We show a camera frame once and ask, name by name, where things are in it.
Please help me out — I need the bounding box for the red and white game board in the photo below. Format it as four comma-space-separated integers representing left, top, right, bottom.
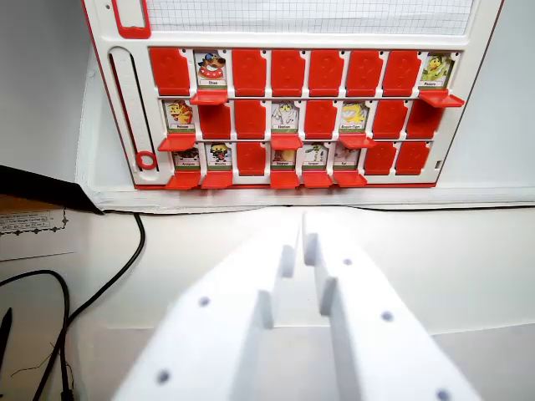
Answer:
79, 0, 507, 191

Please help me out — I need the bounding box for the thick black cable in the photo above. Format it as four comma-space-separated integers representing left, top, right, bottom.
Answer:
0, 269, 76, 401
32, 211, 146, 401

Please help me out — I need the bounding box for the white printed paper label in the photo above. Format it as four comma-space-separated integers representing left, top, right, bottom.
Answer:
0, 203, 77, 262

